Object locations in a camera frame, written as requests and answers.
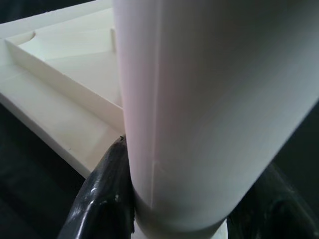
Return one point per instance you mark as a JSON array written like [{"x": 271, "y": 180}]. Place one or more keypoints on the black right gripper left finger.
[{"x": 104, "y": 199}]

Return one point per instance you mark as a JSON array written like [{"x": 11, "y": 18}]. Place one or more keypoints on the white plastic table top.
[{"x": 62, "y": 87}]

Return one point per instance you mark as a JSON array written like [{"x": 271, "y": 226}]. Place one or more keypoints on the black table cloth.
[{"x": 25, "y": 194}]

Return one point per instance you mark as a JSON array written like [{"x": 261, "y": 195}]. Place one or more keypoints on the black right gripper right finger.
[{"x": 281, "y": 211}]

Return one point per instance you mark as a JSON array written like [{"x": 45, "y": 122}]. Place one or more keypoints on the white plastic table leg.
[{"x": 199, "y": 99}]

